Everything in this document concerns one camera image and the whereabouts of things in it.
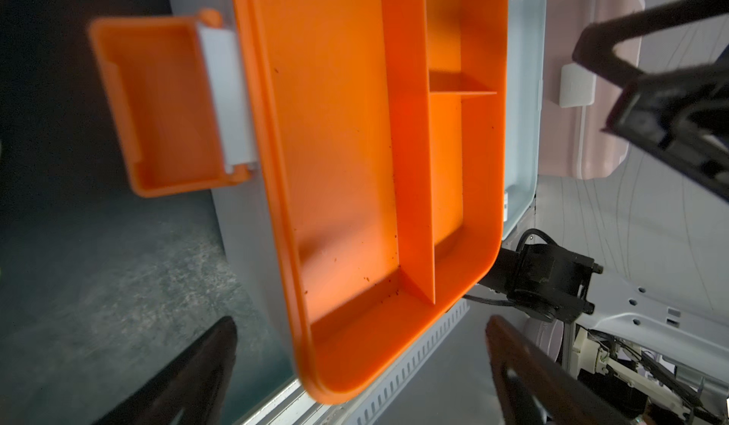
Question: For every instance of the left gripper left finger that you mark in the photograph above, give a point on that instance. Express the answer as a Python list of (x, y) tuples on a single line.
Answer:
[(189, 390)]

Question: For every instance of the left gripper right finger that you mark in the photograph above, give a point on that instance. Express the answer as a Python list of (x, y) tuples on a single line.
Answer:
[(527, 381)]

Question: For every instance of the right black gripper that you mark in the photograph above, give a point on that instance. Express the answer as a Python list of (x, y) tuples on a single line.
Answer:
[(681, 117)]

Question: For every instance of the pink first aid kit box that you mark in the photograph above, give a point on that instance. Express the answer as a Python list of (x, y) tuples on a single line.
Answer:
[(576, 102)]

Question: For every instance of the orange kit tray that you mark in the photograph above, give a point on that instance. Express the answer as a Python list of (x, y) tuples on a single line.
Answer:
[(381, 136)]

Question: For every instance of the blue orange first aid kit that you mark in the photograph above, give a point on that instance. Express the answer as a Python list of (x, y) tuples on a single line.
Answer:
[(178, 91)]

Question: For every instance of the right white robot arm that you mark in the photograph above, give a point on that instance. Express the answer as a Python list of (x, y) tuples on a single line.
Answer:
[(553, 283)]

